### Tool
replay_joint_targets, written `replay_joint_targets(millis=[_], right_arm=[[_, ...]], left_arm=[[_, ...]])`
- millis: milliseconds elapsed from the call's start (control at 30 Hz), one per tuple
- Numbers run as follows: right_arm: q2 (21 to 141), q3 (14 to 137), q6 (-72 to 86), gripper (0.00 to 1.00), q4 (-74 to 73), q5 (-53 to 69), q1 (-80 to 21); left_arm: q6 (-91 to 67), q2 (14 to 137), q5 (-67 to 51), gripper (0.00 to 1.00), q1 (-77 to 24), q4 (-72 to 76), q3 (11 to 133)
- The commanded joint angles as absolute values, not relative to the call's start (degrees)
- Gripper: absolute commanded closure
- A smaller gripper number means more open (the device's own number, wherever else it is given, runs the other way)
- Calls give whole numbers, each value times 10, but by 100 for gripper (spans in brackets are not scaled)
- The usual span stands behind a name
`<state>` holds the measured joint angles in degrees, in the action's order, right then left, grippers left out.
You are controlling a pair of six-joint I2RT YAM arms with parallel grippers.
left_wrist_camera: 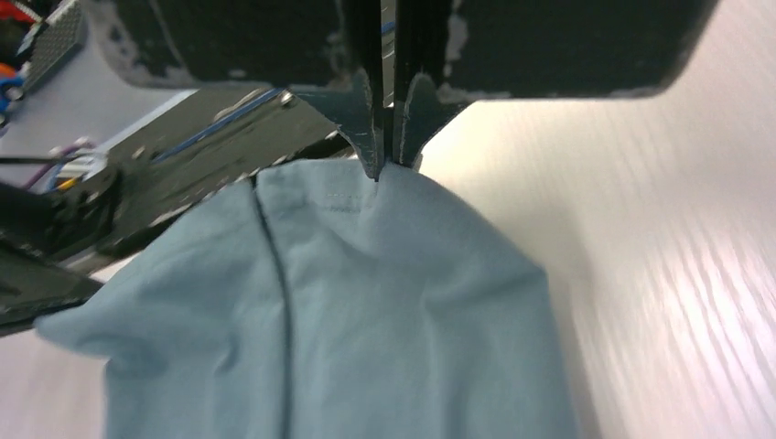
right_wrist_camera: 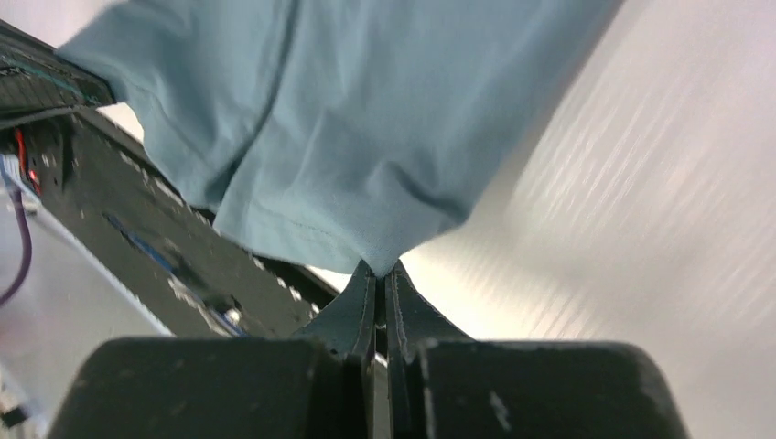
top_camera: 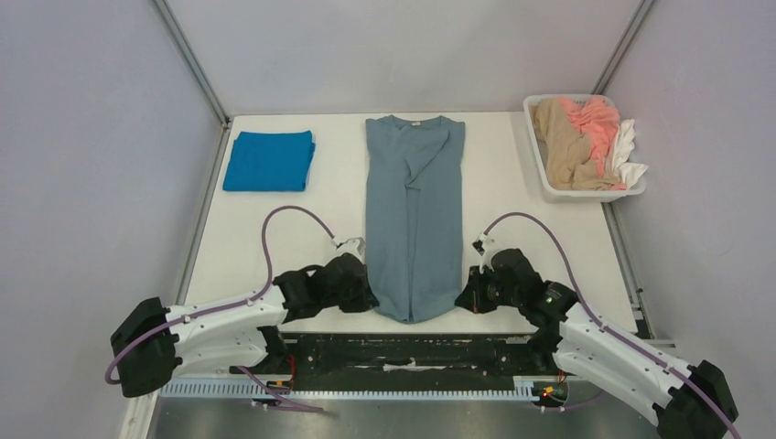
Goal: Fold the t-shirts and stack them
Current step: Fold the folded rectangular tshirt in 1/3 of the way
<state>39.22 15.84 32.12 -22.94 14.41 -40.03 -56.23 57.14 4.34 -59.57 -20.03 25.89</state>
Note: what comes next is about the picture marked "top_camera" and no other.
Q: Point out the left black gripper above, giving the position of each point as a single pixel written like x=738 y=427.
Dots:
x=366 y=299

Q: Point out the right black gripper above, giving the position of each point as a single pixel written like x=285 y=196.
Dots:
x=474 y=291

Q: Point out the grey-blue t shirt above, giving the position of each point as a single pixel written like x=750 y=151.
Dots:
x=413 y=215

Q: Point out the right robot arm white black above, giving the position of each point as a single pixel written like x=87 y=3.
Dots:
x=679 y=399

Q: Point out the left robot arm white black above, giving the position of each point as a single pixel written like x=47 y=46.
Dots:
x=158 y=343

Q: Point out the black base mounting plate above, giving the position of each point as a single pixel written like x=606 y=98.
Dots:
x=405 y=362

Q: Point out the white plastic laundry basket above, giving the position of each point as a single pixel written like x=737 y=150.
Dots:
x=539 y=158

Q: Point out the folded bright blue t shirt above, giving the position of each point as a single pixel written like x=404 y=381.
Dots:
x=266 y=162

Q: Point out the beige t shirt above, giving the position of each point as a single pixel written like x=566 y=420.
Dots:
x=565 y=146

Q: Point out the white t shirt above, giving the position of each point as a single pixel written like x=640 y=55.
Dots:
x=618 y=160

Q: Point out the pink t shirt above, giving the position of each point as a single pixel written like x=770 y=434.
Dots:
x=599 y=124

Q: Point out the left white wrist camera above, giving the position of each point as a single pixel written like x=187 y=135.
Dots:
x=352 y=246

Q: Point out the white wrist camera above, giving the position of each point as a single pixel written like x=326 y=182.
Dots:
x=352 y=246
x=486 y=247

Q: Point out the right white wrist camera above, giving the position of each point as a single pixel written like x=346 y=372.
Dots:
x=486 y=247

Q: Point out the white slotted cable duct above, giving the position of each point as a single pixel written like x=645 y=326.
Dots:
x=243 y=388

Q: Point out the right aluminium frame post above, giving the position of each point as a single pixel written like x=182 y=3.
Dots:
x=637 y=20

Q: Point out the aluminium frame post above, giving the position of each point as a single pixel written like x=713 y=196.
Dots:
x=190 y=59
x=637 y=20

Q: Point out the left aluminium frame post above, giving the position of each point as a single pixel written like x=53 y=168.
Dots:
x=190 y=59

